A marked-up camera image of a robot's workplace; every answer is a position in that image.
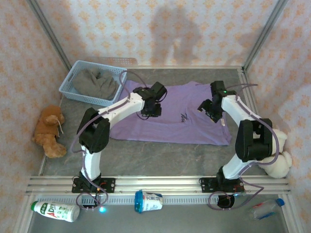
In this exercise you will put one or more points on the purple t-shirt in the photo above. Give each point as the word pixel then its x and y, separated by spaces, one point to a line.
pixel 175 131

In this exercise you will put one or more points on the grey garment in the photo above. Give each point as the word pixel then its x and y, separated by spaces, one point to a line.
pixel 92 83

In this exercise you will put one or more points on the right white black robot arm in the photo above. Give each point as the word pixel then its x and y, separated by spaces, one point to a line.
pixel 233 165

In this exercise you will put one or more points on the white teddy bear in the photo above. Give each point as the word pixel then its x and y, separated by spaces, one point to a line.
pixel 279 167

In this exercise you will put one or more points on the light blue plastic basket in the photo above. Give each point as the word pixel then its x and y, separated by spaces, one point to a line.
pixel 65 89

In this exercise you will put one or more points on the white yogurt cup blue lid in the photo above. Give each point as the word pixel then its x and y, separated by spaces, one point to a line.
pixel 149 202

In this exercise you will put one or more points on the clear water bottle blue cap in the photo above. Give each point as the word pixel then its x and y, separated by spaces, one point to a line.
pixel 264 210

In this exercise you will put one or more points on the brown teddy bear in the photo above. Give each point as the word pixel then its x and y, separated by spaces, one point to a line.
pixel 47 136

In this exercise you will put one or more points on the white drink bottle green cap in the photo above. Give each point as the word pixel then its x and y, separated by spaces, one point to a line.
pixel 56 211

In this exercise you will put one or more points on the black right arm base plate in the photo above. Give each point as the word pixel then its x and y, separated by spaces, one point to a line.
pixel 206 185

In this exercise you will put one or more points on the aluminium frame post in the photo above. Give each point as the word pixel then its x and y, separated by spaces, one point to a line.
pixel 48 34
pixel 264 34

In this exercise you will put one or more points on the wide aluminium mounting rail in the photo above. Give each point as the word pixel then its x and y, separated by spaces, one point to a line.
pixel 155 184

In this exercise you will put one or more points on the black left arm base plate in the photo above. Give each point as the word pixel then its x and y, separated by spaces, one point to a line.
pixel 109 185

